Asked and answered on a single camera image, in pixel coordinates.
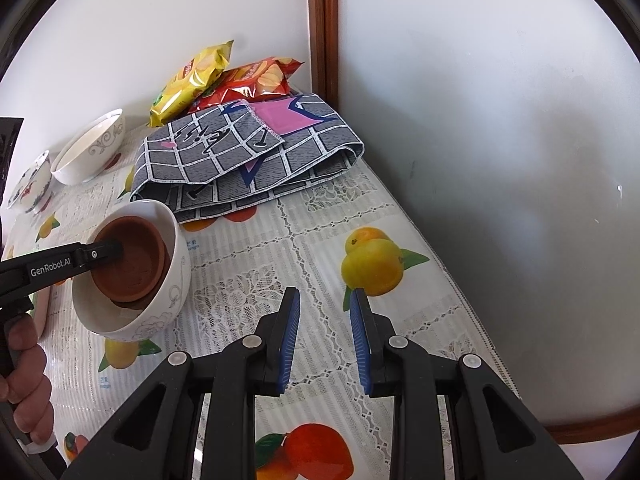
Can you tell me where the brown wooden door frame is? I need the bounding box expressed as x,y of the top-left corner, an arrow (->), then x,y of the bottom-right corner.
306,0 -> 342,111

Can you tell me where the person's left hand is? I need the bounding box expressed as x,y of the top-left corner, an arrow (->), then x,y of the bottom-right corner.
0,317 -> 55,446

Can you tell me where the fruit printed tablecloth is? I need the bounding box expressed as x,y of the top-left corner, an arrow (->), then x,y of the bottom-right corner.
0,125 -> 516,480

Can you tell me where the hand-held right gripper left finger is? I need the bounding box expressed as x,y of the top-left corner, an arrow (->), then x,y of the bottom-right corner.
60,287 -> 301,480

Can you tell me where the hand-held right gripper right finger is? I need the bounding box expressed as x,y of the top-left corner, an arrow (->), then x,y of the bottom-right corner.
349,287 -> 586,480

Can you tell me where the large white bowl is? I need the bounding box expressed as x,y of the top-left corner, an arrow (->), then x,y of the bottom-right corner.
51,108 -> 124,186

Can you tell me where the small white bowl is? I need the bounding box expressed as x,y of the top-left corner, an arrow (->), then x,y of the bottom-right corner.
71,200 -> 192,343

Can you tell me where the red chip bag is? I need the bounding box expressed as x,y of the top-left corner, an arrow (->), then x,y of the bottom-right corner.
187,57 -> 305,113

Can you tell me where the brown wooden bottom rail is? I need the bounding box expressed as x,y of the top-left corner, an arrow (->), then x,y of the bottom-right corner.
542,407 -> 640,446

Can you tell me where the grey checkered cloth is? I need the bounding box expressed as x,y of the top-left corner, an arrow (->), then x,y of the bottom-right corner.
130,92 -> 365,225

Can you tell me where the yellow chip bag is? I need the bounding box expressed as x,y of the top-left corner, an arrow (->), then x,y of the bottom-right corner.
148,40 -> 235,128

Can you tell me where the blue and white porcelain bowl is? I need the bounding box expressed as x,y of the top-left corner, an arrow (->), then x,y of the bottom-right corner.
6,150 -> 53,213

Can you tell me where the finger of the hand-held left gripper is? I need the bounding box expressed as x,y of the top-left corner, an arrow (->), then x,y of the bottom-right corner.
77,241 -> 124,276

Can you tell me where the small brown bowl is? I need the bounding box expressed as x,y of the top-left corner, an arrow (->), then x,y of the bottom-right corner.
92,216 -> 168,306

